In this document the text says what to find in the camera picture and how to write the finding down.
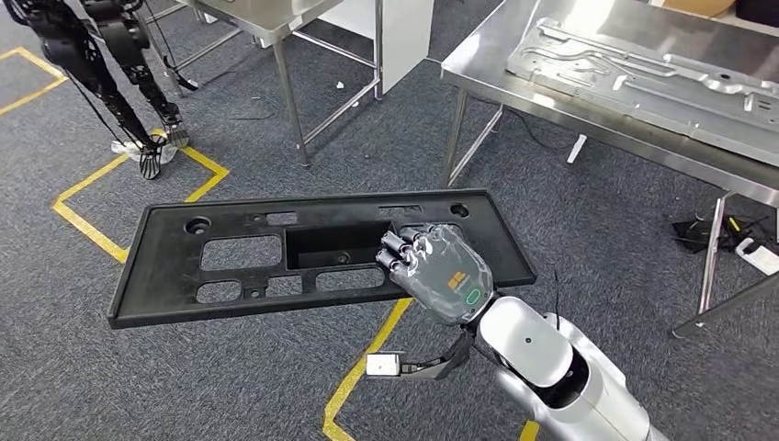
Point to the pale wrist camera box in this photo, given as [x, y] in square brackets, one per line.
[383, 365]

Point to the white power strip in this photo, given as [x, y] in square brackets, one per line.
[757, 255]

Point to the stainless steel table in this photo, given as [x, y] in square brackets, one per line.
[286, 85]

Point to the black camera bracket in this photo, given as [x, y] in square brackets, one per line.
[444, 364]

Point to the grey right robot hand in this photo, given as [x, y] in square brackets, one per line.
[444, 280]

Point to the stamped sheet metal panel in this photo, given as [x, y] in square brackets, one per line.
[639, 91]

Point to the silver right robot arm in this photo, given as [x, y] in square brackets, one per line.
[548, 377]

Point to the white rag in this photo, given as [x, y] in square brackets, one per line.
[125, 148]

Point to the white flat strip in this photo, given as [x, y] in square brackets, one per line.
[576, 149]

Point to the black plastic plate bracket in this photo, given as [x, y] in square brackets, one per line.
[152, 292]

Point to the stainless steel workbench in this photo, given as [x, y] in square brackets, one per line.
[487, 67]

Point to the white cabinet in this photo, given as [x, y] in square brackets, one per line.
[408, 36]

